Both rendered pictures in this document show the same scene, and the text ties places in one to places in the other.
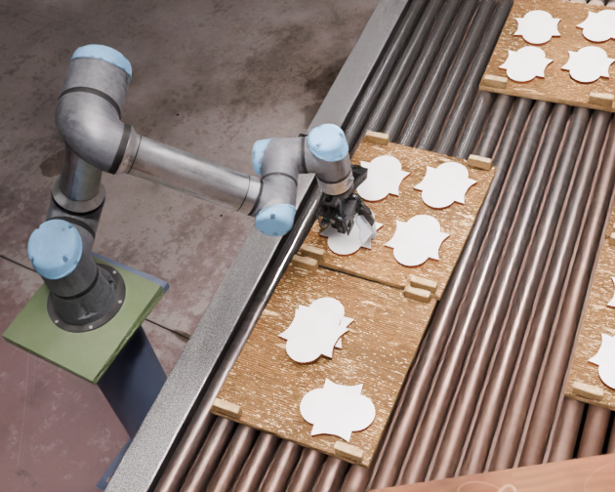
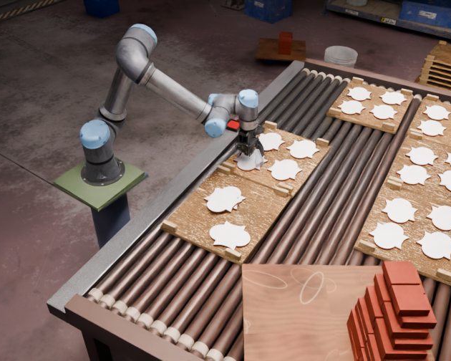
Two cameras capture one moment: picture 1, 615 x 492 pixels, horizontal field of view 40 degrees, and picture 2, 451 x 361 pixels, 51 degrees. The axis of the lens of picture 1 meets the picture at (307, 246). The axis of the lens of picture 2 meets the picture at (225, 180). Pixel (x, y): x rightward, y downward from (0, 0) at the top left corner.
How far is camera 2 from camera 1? 0.49 m
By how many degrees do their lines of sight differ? 12
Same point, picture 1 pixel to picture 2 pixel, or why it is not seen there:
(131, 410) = not seen: hidden behind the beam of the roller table
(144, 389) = not seen: hidden behind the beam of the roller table
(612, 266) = (386, 195)
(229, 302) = (180, 183)
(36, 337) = (71, 185)
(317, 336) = (225, 201)
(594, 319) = (374, 216)
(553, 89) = (364, 119)
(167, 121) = (155, 137)
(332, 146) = (250, 98)
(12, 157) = (69, 140)
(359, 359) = (245, 215)
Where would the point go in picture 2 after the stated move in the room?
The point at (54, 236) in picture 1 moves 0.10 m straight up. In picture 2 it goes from (95, 127) to (91, 105)
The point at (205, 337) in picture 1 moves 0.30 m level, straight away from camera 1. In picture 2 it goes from (163, 196) to (152, 154)
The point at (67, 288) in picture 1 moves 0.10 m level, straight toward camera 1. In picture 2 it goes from (96, 157) to (102, 170)
